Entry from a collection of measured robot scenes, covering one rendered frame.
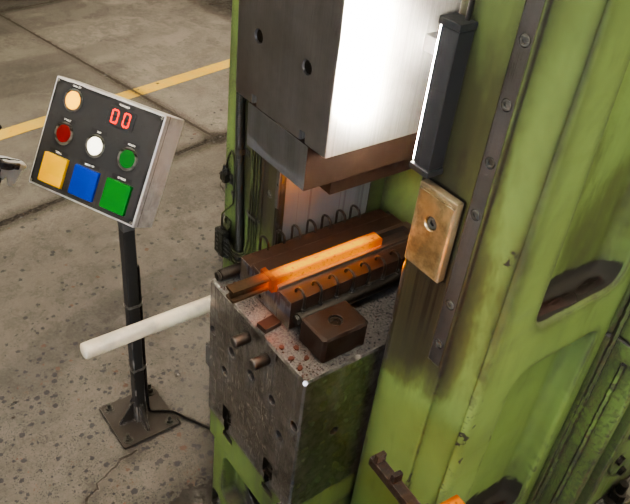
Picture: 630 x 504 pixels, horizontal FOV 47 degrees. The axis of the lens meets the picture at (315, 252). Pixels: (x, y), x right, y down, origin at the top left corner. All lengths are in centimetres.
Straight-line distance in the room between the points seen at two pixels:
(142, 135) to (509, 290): 95
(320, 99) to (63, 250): 223
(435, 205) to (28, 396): 183
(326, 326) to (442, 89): 57
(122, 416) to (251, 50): 151
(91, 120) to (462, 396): 109
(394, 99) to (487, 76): 23
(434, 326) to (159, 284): 187
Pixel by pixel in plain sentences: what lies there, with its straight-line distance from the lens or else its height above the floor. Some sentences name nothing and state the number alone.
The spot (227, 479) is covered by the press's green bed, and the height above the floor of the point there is 21.
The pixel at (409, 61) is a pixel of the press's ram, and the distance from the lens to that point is 130.
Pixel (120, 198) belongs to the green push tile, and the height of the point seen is 101.
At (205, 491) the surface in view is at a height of 0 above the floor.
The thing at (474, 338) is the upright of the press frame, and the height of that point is 111.
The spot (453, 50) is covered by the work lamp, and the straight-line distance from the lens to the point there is 114.
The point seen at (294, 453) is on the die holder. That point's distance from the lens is 164.
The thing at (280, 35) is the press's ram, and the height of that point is 153.
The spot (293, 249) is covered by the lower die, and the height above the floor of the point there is 99.
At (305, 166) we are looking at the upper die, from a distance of 132.
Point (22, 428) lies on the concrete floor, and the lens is 263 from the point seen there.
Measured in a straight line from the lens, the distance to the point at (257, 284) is 151.
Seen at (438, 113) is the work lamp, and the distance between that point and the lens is 118.
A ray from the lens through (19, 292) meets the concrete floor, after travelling 314.
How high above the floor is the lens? 199
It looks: 37 degrees down
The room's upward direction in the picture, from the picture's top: 7 degrees clockwise
